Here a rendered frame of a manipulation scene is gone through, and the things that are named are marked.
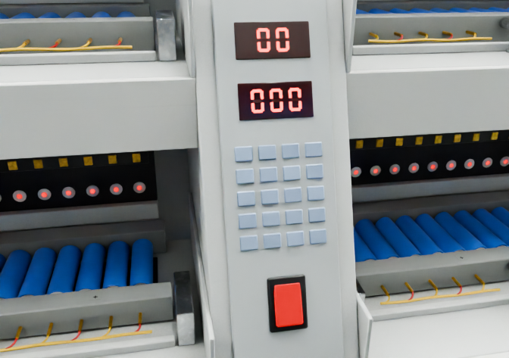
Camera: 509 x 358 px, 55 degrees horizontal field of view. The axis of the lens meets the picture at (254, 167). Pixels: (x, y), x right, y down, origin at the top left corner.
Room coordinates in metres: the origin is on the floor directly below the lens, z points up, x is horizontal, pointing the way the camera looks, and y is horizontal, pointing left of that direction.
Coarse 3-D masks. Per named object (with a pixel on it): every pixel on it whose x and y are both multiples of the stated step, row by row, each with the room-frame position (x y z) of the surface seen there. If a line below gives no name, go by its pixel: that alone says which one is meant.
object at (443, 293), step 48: (384, 144) 0.48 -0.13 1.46; (432, 144) 0.49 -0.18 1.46; (480, 144) 0.50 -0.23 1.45; (384, 192) 0.49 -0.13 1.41; (432, 192) 0.50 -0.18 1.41; (384, 240) 0.43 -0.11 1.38; (432, 240) 0.45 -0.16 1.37; (480, 240) 0.44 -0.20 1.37; (384, 288) 0.38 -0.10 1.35; (432, 288) 0.40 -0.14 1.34; (480, 288) 0.40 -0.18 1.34; (384, 336) 0.35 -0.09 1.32; (432, 336) 0.35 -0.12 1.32; (480, 336) 0.35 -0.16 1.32
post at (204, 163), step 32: (192, 0) 0.30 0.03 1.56; (192, 160) 0.40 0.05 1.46; (192, 192) 0.43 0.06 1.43; (224, 224) 0.30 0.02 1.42; (352, 224) 0.31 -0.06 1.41; (224, 256) 0.30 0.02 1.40; (352, 256) 0.31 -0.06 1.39; (224, 288) 0.30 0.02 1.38; (352, 288) 0.31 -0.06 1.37; (224, 320) 0.30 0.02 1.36; (352, 320) 0.31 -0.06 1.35; (224, 352) 0.30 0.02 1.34; (352, 352) 0.31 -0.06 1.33
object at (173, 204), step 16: (144, 0) 0.49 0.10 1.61; (160, 0) 0.49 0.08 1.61; (480, 0) 0.55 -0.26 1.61; (160, 160) 0.49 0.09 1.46; (176, 160) 0.49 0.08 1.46; (160, 176) 0.49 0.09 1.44; (176, 176) 0.49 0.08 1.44; (160, 192) 0.49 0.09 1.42; (176, 192) 0.49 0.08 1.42; (480, 192) 0.55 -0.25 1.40; (160, 208) 0.49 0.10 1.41; (176, 208) 0.49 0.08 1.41; (96, 224) 0.48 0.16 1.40; (176, 224) 0.49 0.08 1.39
